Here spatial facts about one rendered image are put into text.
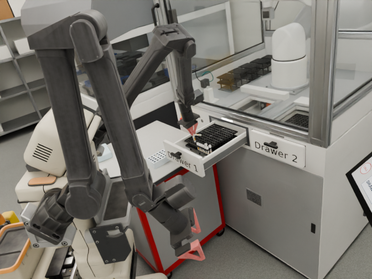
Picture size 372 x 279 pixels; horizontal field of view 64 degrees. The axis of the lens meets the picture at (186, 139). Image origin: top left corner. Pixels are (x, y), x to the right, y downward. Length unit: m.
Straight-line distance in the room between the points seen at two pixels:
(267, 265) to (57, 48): 1.79
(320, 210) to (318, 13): 0.86
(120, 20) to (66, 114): 1.50
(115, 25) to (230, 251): 1.65
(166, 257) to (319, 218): 0.90
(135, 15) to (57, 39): 1.58
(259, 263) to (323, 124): 1.10
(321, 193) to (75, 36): 1.21
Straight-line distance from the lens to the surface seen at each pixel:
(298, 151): 1.39
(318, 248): 1.73
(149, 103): 2.25
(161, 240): 1.81
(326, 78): 1.21
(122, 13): 2.10
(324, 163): 1.37
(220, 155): 1.46
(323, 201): 1.51
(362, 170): 1.12
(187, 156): 1.42
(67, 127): 0.66
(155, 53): 0.99
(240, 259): 2.11
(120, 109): 0.62
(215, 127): 1.66
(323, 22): 1.17
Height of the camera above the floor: 1.65
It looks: 29 degrees down
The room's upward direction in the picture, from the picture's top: 12 degrees counter-clockwise
